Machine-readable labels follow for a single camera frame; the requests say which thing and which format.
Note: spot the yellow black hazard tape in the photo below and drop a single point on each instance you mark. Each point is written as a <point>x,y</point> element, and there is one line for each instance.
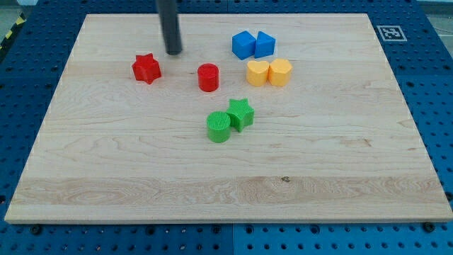
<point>12,33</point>

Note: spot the black bolt front right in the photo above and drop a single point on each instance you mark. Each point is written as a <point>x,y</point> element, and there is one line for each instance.
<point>429,227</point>

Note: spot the yellow heart block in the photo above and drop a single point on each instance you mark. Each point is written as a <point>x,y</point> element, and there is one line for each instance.
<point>257,72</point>

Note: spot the red star block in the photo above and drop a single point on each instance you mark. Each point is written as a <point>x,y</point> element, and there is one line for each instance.
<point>146,68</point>

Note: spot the yellow hexagon block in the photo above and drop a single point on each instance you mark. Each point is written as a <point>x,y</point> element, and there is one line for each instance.
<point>280,72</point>

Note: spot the red cylinder block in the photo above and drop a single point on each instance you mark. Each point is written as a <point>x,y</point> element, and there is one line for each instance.
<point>208,77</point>

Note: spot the blue triangular prism block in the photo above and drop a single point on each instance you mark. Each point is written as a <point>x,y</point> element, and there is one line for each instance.
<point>265,45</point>

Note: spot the white fiducial marker tag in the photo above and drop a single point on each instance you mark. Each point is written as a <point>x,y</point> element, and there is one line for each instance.
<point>391,33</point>

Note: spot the green star block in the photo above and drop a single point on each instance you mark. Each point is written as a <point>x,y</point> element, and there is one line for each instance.
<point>240,113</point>

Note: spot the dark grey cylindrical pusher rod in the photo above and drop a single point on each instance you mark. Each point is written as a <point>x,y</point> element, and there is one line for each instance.
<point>168,16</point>

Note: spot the black bolt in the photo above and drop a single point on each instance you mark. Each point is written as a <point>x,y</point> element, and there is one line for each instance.
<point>429,227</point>
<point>35,229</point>

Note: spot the green cylinder block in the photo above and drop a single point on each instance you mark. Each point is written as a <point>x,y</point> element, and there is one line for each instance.
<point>218,126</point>

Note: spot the blue cube block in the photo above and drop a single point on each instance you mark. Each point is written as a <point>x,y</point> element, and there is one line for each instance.
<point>243,45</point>

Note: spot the light wooden board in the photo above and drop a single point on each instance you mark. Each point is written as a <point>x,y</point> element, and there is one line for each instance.
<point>336,144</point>

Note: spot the black bolt front left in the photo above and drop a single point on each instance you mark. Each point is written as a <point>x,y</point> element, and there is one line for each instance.
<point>35,229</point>

